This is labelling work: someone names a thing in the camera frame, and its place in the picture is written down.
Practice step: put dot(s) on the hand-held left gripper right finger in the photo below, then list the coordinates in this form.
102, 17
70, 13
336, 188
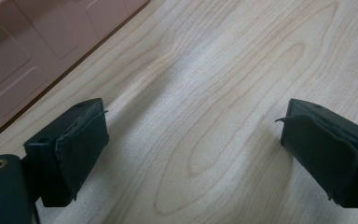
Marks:
326, 149

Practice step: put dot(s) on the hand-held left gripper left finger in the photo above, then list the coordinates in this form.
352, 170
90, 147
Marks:
65, 155

